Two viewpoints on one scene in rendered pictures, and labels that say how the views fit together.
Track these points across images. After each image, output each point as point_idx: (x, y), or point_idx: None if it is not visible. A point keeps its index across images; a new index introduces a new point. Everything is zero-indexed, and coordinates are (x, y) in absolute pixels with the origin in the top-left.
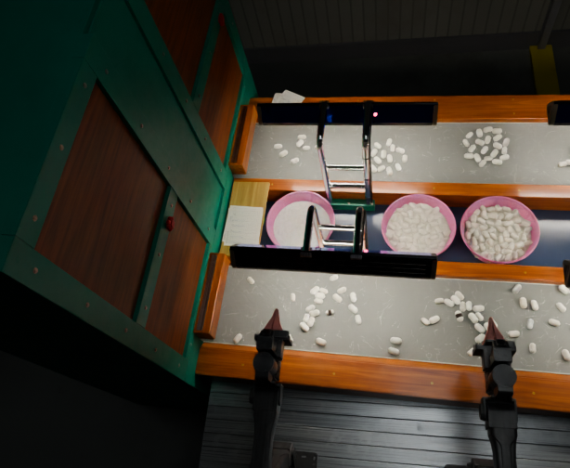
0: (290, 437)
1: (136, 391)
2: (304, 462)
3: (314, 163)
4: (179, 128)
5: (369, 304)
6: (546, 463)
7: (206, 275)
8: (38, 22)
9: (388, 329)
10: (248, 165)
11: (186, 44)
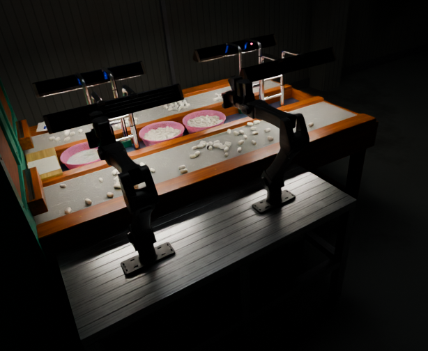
0: None
1: None
2: (162, 250)
3: (81, 137)
4: None
5: (154, 164)
6: (299, 180)
7: (25, 178)
8: None
9: (173, 167)
10: (33, 151)
11: None
